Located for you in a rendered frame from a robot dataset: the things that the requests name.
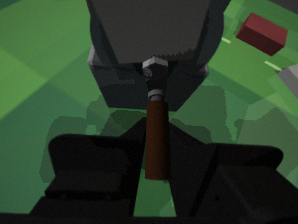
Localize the dark red block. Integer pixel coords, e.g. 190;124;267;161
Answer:
236;12;288;56

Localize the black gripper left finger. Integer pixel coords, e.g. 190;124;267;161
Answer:
48;117;146;217

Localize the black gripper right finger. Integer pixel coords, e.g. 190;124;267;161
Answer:
168;122;284;217

